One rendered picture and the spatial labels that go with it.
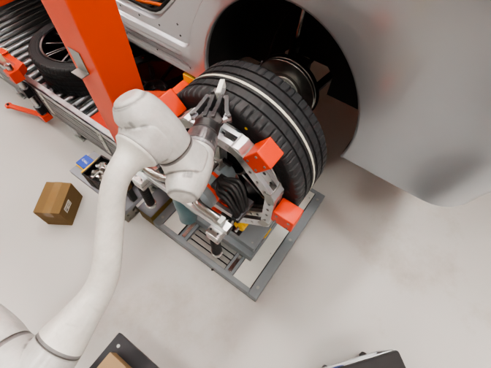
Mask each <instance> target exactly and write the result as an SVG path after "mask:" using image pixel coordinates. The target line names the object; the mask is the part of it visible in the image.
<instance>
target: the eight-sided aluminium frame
mask: <svg viewBox="0 0 491 368"><path fill-rule="evenodd" d="M194 109H195V107H194V108H191V109H190V110H187V111H185V112H184V113H183V114H181V115H180V116H179V117H178V119H179V120H180V121H181V123H182V124H183V125H184V127H185V129H190V128H191V127H193V125H194V121H195V120H191V117H190V114H189V113H190V112H191V111H192V110H194ZM219 132H220V133H222V134H223V135H224V136H222V135H221V134H218V146H220V147H221V148H223V149H224V150H226V151H227V152H229V153H231V154H232V155H233V156H234V157H235V158H236V159H237V160H238V162H239V163H240V165H241V166H242V167H243V168H244V170H245V171H246V173H247V174H248V176H249V177H250V178H251V179H252V180H253V182H254V183H255V185H256V186H257V188H258V189H259V190H260V191H261V193H262V194H263V196H264V205H263V209H257V208H251V209H250V210H249V211H248V212H247V213H246V214H245V216H244V217H243V218H242V220H241V221H240V222H239V223H247V224H252V225H257V226H263V227H269V226H270V224H271V223H272V222H273V221H272V220H271V217H272V214H273V210H274V209H275V208H276V207H277V205H278V204H279V202H280V201H281V198H282V195H283V191H284V189H283V187H282V185H281V183H280V182H279V181H278V180H277V178H276V177H275V175H274V174H273V172H272V171H271V170H270V169H269V170H267V171H263V172H260V173H255V172H254V171H253V170H252V169H251V167H250V166H249V165H247V163H246V162H245V161H244V160H243V158H244V156H245V155H246V154H247V153H248V152H249V150H250V149H251V148H252V147H253V146H254V145H255V144H254V143H253V142H252V141H251V140H250V139H249V138H248V137H246V136H245V135H244V134H241V133H239V132H237V131H235V130H234V129H232V128H230V127H228V126H227V125H225V124H223V126H222V127H221V128H220V131H219ZM214 207H215V208H217V209H218V210H220V211H222V212H224V213H225V214H227V215H228V216H229V217H232V215H233V214H232V212H231V210H230V209H229V208H227V207H225V206H224V205H223V204H221V203H220V202H217V203H216V204H215V205H214Z"/></svg>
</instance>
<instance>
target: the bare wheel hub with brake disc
mask: <svg viewBox="0 0 491 368"><path fill-rule="evenodd" d="M261 67H263V68H265V69H267V70H268V71H271V72H272V73H274V74H275V75H276V76H279V77H280V78H281V79H283V81H284V82H285V81H286V82H287V83H288V84H290V86H291V88H293V89H295V90H296V92H298V93H299V95H301V97H302V99H304V100H305V101H306V102H307V104H308V106H309V107H310V108H311V109H312V108H313V106H314V104H315V102H316V87H315V85H314V82H313V80H312V78H311V76H310V75H309V73H308V72H307V71H306V70H305V69H304V68H303V67H302V66H301V65H300V64H299V63H297V62H296V61H294V60H292V59H290V58H286V57H282V56H276V57H272V58H269V59H268V60H266V61H265V62H264V63H263V64H262V65H261Z"/></svg>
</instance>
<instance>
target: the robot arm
mask: <svg viewBox="0 0 491 368"><path fill-rule="evenodd" d="M226 93H227V92H226V83H225V79H220V81H219V84H218V87H217V88H214V90H213V91H211V95H209V94H206V95H205V96H204V97H203V98H202V100H201V101H200V103H199V104H198V105H197V106H196V107H195V109H194V110H192V111H191V112H190V113H189V114H190V117H191V120H195V121H194V125H193V127H191V128H190V129H189V130H188V132H187V130H186V129H185V127H184V125H183V124H182V123H181V121H180V120H179V119H178V117H177V116H176V115H175V114H174V112H173V111H172V110H171V109H170V108H169V107H168V106H167V105H166V104H165V103H164V102H163V101H161V100H160V99H159V98H157V97H156V96H154V95H153V94H152V93H149V92H147V91H142V90H139V89H134V90H130V91H127V92H125V93H123V94H122V95H120V96H119V97H118V98H117V99H116V100H115V102H114V105H113V118H114V121H115V123H116V124H117V125H118V134H117V135H116V136H115V139H116V142H117V148H116V150H115V153H114V154H113V157H112V158H111V159H110V162H109V164H108V165H107V168H106V170H105V171H104V174H103V177H102V181H101V184H100V188H99V197H98V204H97V211H96V226H95V235H94V249H93V256H92V262H91V269H90V272H89V275H88V278H87V280H86V282H85V284H84V286H83V287H82V288H81V290H80V291H79V293H78V294H77V295H76V296H75V297H74V298H73V299H72V300H71V301H70V302H69V303H68V304H67V305H66V306H65V307H64V308H63V309H62V310H61V311H60V312H59V313H58V314H57V315H56V316H55V317H53V318H52V319H51V320H50V321H49V322H48V323H47V324H46V325H44V326H43V327H42V328H41V329H40V330H39V331H38V333H37V334H36V335H34V334H32V333H31V332H30V331H29V330H28V329H27V327H26V326H25V324H24V323H23V322H22V321H21V320H20V319H19V318H18V317H17V316H16V315H15V314H13V313H12V312H11V311H10V310H8V309H7V308H6V307H5V306H4V305H2V304H0V368H75V366H76V364H77V362H78V361H79V359H80V357H81V356H82V354H83V353H84V350H85V348H86V346H87V344H88V342H89V340H90V338H91V336H92V334H93V332H94V330H95V328H96V326H97V325H98V323H99V321H100V319H101V317H102V315H103V314H104V312H105V310H106V308H107V306H108V304H109V303H110V300H111V298H112V296H113V294H114V291H115V288H116V286H117V284H118V279H119V276H120V272H121V263H122V254H123V232H124V220H125V208H126V194H127V190H128V187H129V184H130V182H131V180H132V178H133V177H134V176H135V175H136V174H137V173H138V172H139V171H140V170H141V169H143V168H145V167H155V165H157V164H159V165H160V166H161V168H162V169H163V171H164V174H165V175H166V179H165V186H166V191H167V195H168V196H169V197H170V198H171V199H174V200H175V201H178V202H182V203H191V202H195V201H197V200H198V199H199V198H200V197H201V195H202V194H203V192H204V190H205V189H206V187H207V185H208V182H209V180H210V176H211V174H212V171H213V165H214V161H213V158H214V155H215V153H216V148H217V146H218V133H219V131H220V128H221V127H222V126H223V124H224V123H225V122H227V121H228V123H231V122H232V117H231V114H230V113H229V96H228V95H226ZM216 100H217V102H216ZM223 103H224V111H225V114H224V117H223V118H222V117H221V116H220V112H221V108H222V106H223ZM215 104H216V105H215ZM214 105H215V107H214ZM203 111H204V112H203Z"/></svg>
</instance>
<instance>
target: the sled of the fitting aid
mask: <svg viewBox="0 0 491 368"><path fill-rule="evenodd" d="M195 223H197V224H199V225H200V226H201V227H202V228H204V229H205V230H207V229H208V228H209V226H210V225H211V224H210V223H208V222H207V221H206V220H205V219H203V218H201V217H200V216H197V220H196V221H195ZM276 225H277V223H276V222H275V223H274V224H273V226H272V227H271V229H270V230H269V231H268V232H267V234H266V235H265V237H264V238H263V240H262V241H261V242H260V243H259V245H258V246H257V248H256V249H255V251H254V252H252V251H251V250H249V249H248V248H247V247H245V246H244V245H242V244H241V243H239V242H238V241H237V240H236V239H234V238H232V237H231V236H229V235H226V236H225V237H224V238H223V239H222V242H223V243H225V244H226V245H228V246H229V247H231V248H232V249H233V250H235V251H236V252H238V253H239V254H240V255H242V256H243V257H244V258H246V259H248V260H249V261H251V260H252V258H253V257H254V256H255V255H256V253H257V251H258V250H259V249H260V247H261V246H262V245H263V243H264V242H265V240H266V239H267V238H268V237H269V235H270V233H271V232H272V231H273V229H274V228H275V227H276Z"/></svg>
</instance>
